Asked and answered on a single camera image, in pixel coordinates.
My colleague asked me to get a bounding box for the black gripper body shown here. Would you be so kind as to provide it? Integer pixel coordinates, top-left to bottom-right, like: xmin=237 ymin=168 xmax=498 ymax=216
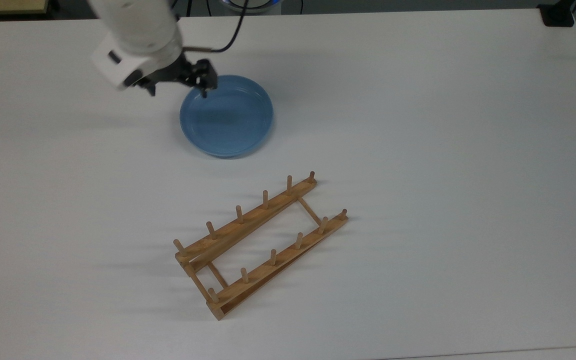
xmin=135 ymin=53 xmax=219 ymax=87

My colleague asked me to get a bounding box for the blue round plate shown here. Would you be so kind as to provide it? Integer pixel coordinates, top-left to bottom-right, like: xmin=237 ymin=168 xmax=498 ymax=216
xmin=179 ymin=75 xmax=274 ymax=159

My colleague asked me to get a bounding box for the wooden plate rack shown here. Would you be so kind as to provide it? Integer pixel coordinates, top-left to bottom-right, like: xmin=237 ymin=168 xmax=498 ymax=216
xmin=173 ymin=171 xmax=350 ymax=321

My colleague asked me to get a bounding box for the wooden board edge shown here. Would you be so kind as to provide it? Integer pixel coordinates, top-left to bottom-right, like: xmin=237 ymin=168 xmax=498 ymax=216
xmin=0 ymin=0 xmax=50 ymax=16

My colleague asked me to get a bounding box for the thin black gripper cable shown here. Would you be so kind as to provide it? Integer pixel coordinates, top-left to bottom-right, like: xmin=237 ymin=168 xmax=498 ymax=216
xmin=183 ymin=0 xmax=247 ymax=54

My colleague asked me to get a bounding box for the black camera stand pole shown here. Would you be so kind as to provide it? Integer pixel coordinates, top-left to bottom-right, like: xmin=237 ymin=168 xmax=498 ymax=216
xmin=538 ymin=0 xmax=576 ymax=27

